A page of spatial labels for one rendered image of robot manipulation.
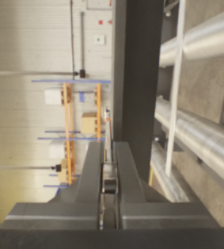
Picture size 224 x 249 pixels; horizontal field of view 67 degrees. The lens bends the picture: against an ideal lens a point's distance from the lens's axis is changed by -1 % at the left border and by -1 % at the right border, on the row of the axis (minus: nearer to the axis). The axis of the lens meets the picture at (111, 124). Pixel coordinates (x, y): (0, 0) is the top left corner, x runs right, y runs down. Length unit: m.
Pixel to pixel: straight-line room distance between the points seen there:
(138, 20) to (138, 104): 0.11
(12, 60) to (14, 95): 1.76
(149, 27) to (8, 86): 10.43
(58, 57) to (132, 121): 9.37
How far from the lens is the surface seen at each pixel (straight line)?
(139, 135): 0.26
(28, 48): 10.11
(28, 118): 10.49
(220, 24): 0.51
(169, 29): 1.25
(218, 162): 0.47
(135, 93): 0.25
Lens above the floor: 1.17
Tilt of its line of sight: 2 degrees down
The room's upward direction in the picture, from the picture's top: 89 degrees counter-clockwise
